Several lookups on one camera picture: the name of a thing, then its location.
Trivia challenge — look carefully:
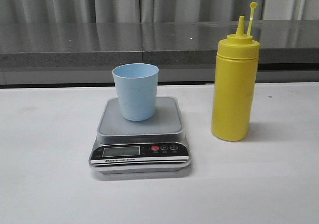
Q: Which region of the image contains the silver digital kitchen scale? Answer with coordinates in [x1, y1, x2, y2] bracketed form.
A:
[89, 96, 191, 174]

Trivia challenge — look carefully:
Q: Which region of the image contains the light blue plastic cup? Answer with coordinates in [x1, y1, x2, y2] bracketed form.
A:
[112, 63, 159, 121]

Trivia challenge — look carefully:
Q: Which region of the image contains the grey stone counter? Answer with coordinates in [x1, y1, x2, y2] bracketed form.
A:
[0, 20, 319, 88]

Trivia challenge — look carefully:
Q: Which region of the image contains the yellow squeeze bottle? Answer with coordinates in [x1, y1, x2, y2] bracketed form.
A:
[211, 2, 260, 142]

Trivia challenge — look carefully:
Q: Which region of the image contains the grey pleated curtain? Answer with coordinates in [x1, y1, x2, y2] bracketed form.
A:
[0, 0, 319, 24]

